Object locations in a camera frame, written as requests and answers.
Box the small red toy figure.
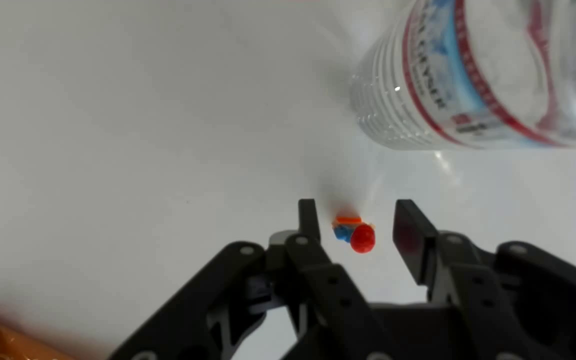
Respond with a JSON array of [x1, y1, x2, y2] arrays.
[[332, 215, 378, 257]]

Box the clear plastic water bottle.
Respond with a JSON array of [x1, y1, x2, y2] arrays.
[[347, 0, 576, 152]]

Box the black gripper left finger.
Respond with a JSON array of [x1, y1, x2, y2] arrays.
[[108, 199, 400, 360]]

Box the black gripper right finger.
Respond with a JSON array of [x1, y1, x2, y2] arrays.
[[391, 199, 576, 360]]

